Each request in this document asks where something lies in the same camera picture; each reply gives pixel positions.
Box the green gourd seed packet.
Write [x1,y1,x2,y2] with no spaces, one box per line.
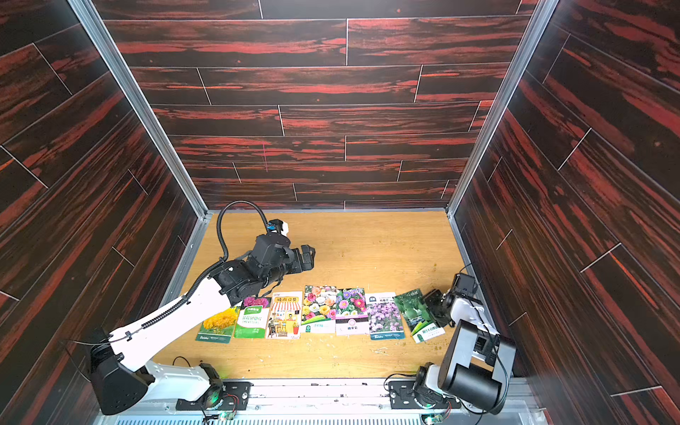
[394,289,445,344]

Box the pink cosmos seed packet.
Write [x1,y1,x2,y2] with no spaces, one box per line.
[366,292,406,341]

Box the magenta flower green seed packet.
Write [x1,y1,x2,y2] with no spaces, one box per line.
[234,297,271,339]

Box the cartoon shop seed packet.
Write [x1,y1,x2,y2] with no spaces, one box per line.
[266,291,303,339]

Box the mixed ranunculus seed packet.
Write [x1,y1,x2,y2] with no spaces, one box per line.
[301,285,338,334]

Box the yellow marigold seed packet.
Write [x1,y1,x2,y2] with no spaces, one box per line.
[196,306,240,344]

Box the aster flower seed packet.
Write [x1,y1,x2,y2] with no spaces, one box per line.
[336,288,369,336]

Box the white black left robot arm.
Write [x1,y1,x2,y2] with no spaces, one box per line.
[90,232,315,415]

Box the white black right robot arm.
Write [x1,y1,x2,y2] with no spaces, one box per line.
[413,273,516,416]

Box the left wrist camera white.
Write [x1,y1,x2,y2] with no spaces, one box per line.
[267,219,289,237]

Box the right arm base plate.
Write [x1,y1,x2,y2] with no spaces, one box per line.
[385,379,461,411]

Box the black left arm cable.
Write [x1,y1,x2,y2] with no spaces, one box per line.
[63,199,272,341]

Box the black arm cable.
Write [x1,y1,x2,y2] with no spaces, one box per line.
[63,199,272,341]
[381,262,511,425]

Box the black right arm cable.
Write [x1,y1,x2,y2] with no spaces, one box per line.
[381,262,511,425]

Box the aluminium front rail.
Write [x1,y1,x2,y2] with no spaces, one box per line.
[95,378,549,424]

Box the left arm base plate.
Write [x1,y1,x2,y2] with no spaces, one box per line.
[175,380,253,413]

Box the aluminium corner post left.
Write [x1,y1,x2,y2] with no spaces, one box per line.
[67,0,208,219]

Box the aluminium corner post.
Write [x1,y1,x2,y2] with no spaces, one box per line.
[447,0,559,224]
[67,0,208,219]

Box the aluminium corner post right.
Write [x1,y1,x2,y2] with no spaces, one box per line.
[447,0,559,224]

